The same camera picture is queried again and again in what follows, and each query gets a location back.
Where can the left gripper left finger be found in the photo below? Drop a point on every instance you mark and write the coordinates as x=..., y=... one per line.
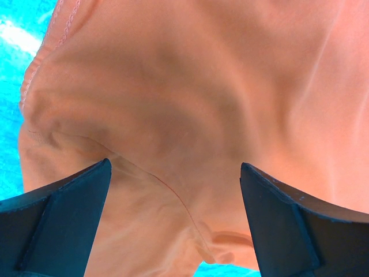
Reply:
x=50, y=230

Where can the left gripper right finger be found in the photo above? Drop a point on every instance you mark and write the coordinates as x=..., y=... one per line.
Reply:
x=297, y=234

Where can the orange t shirt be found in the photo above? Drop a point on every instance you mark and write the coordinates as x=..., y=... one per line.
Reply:
x=178, y=94

